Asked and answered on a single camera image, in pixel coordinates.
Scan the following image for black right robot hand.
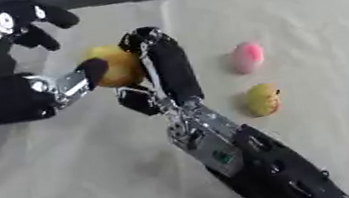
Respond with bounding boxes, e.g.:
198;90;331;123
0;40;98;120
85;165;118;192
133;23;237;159
105;18;208;121

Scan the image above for yellow toy fruit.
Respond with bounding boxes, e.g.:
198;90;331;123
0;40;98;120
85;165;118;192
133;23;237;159
79;39;150;94

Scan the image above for pink toy fruit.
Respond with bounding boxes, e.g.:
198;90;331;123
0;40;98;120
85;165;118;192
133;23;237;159
225;39;269;77

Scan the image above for yellow-green toy fruit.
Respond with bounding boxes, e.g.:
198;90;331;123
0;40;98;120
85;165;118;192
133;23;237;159
241;79;287;120

